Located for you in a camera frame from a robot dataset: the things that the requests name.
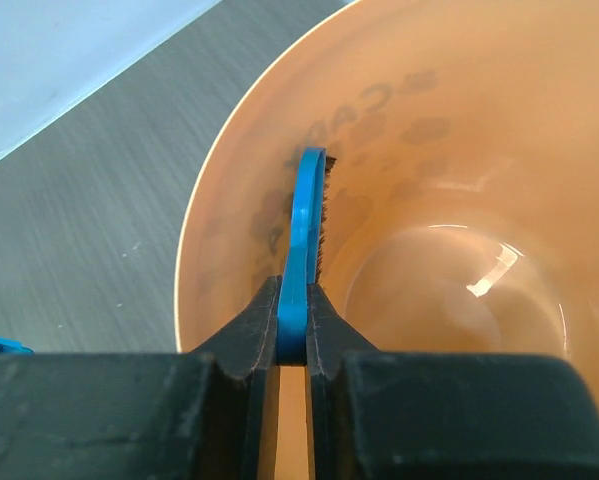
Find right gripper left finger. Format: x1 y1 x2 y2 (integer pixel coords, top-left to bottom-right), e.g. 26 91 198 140
0 277 281 479

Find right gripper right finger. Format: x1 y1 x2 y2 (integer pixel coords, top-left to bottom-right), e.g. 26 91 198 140
306 285 599 479

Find blue hand brush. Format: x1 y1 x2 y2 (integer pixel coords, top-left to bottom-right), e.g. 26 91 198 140
276 147 336 366

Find blue dustpan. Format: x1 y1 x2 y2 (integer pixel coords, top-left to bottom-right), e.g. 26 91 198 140
0 337 34 354

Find orange plastic bucket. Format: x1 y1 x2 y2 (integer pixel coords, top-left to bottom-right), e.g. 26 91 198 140
174 1 599 479

